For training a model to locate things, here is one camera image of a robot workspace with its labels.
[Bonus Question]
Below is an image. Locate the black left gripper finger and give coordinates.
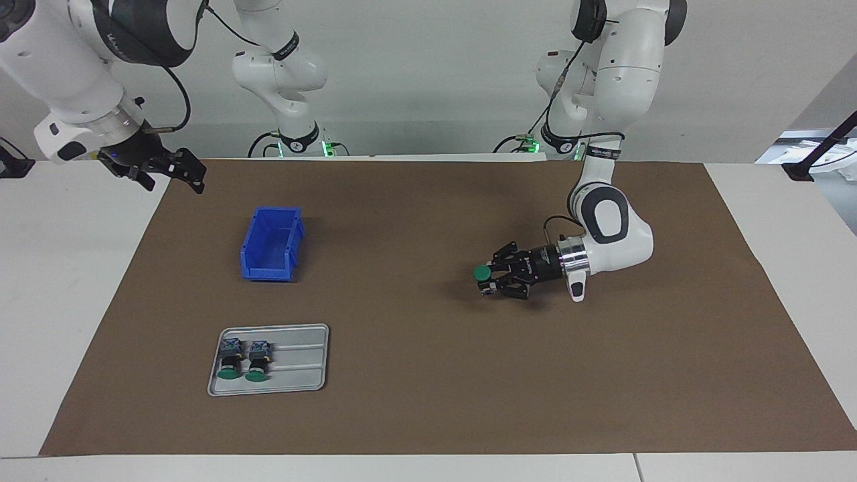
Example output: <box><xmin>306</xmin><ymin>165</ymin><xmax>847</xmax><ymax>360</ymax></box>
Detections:
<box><xmin>482</xmin><ymin>272</ymin><xmax>538</xmax><ymax>301</ymax></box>
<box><xmin>491</xmin><ymin>240</ymin><xmax>538</xmax><ymax>270</ymax></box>

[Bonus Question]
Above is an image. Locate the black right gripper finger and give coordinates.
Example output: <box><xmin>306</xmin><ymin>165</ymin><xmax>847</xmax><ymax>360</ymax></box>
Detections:
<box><xmin>119</xmin><ymin>167</ymin><xmax>155</xmax><ymax>193</ymax></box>
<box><xmin>159</xmin><ymin>147</ymin><xmax>207</xmax><ymax>195</ymax></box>

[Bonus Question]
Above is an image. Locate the blue plastic storage bin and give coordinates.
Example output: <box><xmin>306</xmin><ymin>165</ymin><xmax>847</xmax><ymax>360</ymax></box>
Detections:
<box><xmin>240</xmin><ymin>206</ymin><xmax>306</xmax><ymax>283</ymax></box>

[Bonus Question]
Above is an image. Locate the brown paper table mat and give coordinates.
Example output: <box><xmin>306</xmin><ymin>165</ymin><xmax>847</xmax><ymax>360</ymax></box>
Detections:
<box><xmin>39</xmin><ymin>159</ymin><xmax>857</xmax><ymax>457</ymax></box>

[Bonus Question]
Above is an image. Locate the black clamp stand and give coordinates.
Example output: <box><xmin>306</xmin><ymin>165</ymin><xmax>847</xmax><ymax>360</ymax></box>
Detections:
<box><xmin>0</xmin><ymin>137</ymin><xmax>35</xmax><ymax>179</ymax></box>

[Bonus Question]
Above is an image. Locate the grey metal tray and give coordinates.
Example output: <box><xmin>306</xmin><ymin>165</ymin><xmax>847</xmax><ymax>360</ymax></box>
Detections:
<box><xmin>207</xmin><ymin>324</ymin><xmax>330</xmax><ymax>397</ymax></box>

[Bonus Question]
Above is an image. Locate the black stand with rod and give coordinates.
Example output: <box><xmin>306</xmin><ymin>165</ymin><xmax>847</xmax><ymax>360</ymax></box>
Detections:
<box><xmin>781</xmin><ymin>110</ymin><xmax>857</xmax><ymax>182</ymax></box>

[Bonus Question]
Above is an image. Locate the white background equipment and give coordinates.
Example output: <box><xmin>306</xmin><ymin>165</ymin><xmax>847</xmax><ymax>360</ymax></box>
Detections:
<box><xmin>755</xmin><ymin>129</ymin><xmax>857</xmax><ymax>183</ymax></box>

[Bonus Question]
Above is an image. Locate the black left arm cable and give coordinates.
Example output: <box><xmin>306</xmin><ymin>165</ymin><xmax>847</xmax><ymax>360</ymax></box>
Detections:
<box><xmin>528</xmin><ymin>19</ymin><xmax>627</xmax><ymax>244</ymax></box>

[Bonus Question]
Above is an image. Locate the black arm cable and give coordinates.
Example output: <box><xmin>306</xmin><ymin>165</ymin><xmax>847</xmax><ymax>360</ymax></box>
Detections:
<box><xmin>528</xmin><ymin>19</ymin><xmax>627</xmax><ymax>244</ymax></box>
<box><xmin>142</xmin><ymin>0</ymin><xmax>270</xmax><ymax>133</ymax></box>

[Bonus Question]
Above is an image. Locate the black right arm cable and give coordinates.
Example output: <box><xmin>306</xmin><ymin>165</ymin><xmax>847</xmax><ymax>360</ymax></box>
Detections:
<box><xmin>142</xmin><ymin>0</ymin><xmax>270</xmax><ymax>133</ymax></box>

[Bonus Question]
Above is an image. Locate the black right base cable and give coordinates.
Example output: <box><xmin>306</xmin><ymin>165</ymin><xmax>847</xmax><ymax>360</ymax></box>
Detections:
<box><xmin>247</xmin><ymin>130</ymin><xmax>283</xmax><ymax>159</ymax></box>

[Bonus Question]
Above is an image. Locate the black base cable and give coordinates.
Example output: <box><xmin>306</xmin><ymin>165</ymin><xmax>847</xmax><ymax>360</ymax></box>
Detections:
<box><xmin>247</xmin><ymin>130</ymin><xmax>283</xmax><ymax>159</ymax></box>
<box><xmin>493</xmin><ymin>100</ymin><xmax>556</xmax><ymax>154</ymax></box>

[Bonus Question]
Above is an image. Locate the black left base cable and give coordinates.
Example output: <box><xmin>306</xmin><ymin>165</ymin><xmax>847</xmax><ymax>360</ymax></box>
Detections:
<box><xmin>493</xmin><ymin>100</ymin><xmax>556</xmax><ymax>154</ymax></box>

